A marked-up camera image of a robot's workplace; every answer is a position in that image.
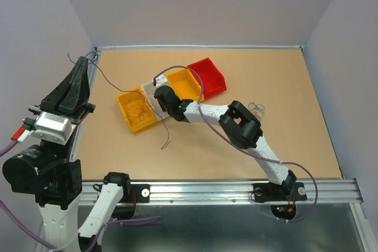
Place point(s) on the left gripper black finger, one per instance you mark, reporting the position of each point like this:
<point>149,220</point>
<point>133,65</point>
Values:
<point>58,92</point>
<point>77,91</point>

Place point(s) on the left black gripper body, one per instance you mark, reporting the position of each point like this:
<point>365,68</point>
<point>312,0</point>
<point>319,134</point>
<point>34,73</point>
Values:
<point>77,115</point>

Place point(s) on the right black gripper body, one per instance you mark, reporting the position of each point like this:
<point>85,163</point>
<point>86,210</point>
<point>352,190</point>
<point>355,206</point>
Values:
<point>165,109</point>

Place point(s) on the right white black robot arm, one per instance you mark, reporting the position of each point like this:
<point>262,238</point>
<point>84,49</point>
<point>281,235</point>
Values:
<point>243,130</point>

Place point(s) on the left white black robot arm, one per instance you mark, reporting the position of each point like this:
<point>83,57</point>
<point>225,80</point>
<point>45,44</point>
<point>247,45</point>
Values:
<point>46,171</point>

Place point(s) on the white plastic bin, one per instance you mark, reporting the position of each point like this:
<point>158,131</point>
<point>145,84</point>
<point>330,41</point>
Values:
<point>149,90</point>

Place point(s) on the far yellow plastic bin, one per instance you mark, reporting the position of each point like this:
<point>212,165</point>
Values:
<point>184,84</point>

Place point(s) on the yellow plastic bin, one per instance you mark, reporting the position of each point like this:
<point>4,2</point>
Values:
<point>184,84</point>
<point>136,111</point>

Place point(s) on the near yellow plastic bin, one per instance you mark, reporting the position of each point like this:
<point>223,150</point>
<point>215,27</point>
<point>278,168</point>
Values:
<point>136,111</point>

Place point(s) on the red plastic bin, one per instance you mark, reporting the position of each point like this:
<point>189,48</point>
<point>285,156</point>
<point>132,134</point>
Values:
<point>213,80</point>

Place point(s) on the grey metal front panel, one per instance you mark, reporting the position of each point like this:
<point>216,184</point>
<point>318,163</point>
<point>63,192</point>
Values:
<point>238,228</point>

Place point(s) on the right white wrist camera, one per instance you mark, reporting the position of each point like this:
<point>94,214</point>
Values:
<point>160,81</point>

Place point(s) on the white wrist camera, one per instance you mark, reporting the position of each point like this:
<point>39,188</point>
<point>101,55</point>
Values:
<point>160,81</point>
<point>46,126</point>

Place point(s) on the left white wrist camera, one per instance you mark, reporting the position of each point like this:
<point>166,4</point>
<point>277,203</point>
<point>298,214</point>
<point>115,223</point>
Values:
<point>46,126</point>

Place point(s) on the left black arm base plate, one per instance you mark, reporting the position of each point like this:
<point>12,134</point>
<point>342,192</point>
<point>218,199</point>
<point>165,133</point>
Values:
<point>139,193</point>

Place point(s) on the aluminium back rail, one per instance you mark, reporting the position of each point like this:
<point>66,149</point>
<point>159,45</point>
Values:
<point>200,47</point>

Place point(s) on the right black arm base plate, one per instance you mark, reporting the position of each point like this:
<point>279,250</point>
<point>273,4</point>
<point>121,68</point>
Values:
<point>269,192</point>

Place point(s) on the aluminium front rail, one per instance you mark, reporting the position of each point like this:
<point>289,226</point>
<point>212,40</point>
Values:
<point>238,192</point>

